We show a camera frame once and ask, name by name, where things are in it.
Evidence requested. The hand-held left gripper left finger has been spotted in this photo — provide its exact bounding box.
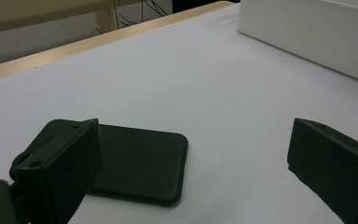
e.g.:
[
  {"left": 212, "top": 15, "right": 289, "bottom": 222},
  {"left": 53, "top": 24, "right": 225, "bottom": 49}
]
[{"left": 8, "top": 118, "right": 103, "bottom": 224}]

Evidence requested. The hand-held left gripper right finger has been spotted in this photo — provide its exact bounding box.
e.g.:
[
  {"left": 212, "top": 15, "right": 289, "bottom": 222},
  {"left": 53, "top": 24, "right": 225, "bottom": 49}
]
[{"left": 286, "top": 117, "right": 358, "bottom": 224}]

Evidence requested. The black phone case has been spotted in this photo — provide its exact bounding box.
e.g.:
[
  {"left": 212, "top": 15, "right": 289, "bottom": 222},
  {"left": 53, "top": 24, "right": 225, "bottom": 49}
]
[{"left": 87, "top": 123, "right": 189, "bottom": 208}]

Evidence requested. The white plastic storage box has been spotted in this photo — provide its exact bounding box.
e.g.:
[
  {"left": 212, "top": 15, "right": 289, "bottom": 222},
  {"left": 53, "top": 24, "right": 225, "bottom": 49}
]
[{"left": 237, "top": 0, "right": 358, "bottom": 83}]

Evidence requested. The beige wooden shelf unit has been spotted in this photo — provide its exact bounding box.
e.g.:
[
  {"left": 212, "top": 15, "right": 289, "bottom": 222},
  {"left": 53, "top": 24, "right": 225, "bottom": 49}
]
[{"left": 0, "top": 0, "right": 120, "bottom": 35}]

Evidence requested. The black curtain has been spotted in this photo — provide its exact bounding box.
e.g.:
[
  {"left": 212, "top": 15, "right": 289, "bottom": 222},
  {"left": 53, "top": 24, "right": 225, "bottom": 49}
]
[{"left": 172, "top": 0, "right": 241, "bottom": 14}]

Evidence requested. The bundle of black cables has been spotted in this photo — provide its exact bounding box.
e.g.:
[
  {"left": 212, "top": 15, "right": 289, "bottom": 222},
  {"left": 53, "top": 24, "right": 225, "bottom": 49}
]
[{"left": 111, "top": 0, "right": 171, "bottom": 31}]

